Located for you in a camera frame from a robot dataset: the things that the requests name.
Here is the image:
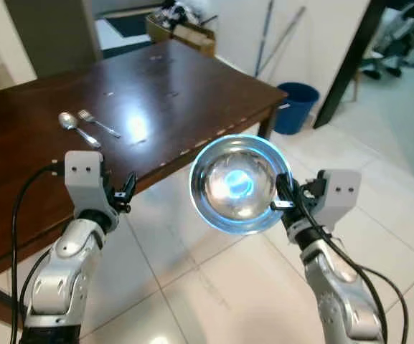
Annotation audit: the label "dark glass bowl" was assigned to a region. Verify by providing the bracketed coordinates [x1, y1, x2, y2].
[189, 134, 292, 236]

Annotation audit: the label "silver spoon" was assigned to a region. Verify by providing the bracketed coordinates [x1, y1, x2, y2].
[57, 111, 102, 150]

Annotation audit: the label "blue plastic bucket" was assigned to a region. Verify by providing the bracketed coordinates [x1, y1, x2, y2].
[274, 82, 321, 136]

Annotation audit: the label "thin grey pole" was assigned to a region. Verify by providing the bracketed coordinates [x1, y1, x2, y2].
[254, 0, 274, 78]
[264, 6, 309, 76]

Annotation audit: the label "brown cardboard box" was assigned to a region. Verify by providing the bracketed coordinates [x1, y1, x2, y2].
[145, 13, 217, 58]

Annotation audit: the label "black office chairs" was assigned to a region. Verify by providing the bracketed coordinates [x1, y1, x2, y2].
[359, 0, 414, 81]

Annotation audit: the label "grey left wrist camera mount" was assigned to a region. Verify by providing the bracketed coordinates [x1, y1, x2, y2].
[64, 150, 116, 216]

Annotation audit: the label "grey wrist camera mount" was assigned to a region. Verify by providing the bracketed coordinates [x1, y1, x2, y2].
[64, 150, 116, 216]
[313, 169, 362, 232]

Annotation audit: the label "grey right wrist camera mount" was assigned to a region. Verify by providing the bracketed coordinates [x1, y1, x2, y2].
[313, 169, 362, 232]

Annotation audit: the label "black door frame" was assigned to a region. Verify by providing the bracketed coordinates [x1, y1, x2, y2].
[313, 0, 388, 130]

